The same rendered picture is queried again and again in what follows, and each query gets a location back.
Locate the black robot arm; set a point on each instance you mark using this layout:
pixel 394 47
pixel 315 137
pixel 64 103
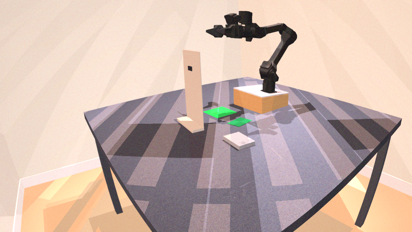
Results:
pixel 252 30

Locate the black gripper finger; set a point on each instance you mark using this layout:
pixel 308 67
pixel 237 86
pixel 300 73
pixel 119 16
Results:
pixel 213 31
pixel 230 31

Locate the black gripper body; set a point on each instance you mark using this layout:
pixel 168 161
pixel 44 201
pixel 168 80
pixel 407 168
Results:
pixel 239 30

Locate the white flat rectangular block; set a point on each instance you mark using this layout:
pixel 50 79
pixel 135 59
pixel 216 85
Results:
pixel 239 140

